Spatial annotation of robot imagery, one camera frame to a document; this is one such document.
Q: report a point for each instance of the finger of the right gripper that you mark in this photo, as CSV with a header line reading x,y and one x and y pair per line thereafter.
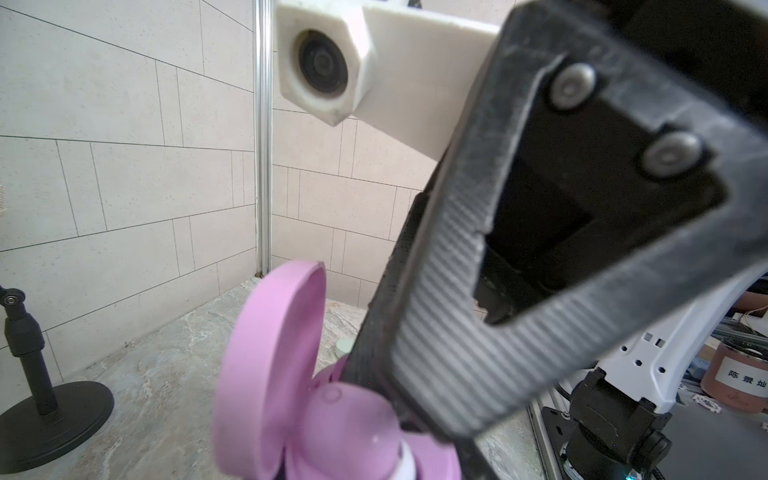
x,y
596,190
404,346

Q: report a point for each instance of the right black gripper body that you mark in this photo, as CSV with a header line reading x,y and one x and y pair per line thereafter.
x,y
719,44

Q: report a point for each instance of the purple earbud charging case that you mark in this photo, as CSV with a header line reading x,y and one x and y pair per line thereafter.
x,y
276,416

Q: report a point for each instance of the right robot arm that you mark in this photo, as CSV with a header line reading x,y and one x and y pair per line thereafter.
x,y
618,412

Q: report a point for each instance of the green earbud charging case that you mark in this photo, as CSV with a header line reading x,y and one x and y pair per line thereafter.
x,y
343,347

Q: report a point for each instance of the pink labelled container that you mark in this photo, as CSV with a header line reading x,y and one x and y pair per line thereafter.
x,y
737,379

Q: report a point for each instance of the black microphone stand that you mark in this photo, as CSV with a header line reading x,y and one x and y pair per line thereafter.
x,y
54,420

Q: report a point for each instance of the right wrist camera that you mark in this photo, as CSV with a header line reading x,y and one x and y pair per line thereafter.
x,y
409,71

